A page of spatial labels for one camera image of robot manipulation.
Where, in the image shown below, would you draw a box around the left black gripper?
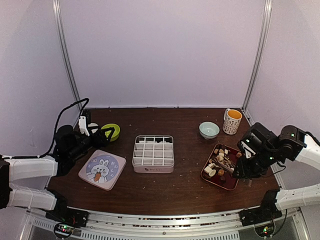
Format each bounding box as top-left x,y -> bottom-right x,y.
68,125 -> 115,160

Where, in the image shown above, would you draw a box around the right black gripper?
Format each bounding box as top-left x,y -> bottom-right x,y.
233,147 -> 279,179

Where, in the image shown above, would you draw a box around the metal tongs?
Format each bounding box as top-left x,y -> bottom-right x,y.
212,155 -> 236,174

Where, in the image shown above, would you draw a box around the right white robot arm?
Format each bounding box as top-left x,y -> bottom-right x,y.
232,122 -> 320,224

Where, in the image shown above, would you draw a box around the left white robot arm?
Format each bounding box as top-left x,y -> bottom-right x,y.
0,125 -> 115,222

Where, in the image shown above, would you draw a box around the dark red chocolate tray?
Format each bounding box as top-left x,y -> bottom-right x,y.
200,143 -> 243,191

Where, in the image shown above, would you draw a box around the lime green bowl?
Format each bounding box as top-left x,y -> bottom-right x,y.
101,123 -> 121,142

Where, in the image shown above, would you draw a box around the black white small bowl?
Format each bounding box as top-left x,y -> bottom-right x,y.
88,122 -> 99,134

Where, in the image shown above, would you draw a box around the bunny picture tin lid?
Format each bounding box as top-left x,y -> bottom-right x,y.
78,149 -> 127,191

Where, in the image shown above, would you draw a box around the floral mug orange inside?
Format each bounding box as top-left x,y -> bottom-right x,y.
222,108 -> 243,135

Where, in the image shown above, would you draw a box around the pink compartment tin box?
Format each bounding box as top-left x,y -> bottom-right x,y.
132,135 -> 175,174

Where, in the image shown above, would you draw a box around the pale blue ceramic bowl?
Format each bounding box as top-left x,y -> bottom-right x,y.
199,121 -> 220,140

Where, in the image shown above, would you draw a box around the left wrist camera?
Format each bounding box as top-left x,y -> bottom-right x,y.
78,109 -> 91,137

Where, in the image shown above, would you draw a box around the black braided cable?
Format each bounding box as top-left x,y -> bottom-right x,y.
0,97 -> 90,160

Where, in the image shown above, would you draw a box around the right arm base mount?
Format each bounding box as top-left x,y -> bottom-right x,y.
238,206 -> 284,239

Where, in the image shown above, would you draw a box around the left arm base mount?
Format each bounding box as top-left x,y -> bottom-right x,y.
44,207 -> 89,240

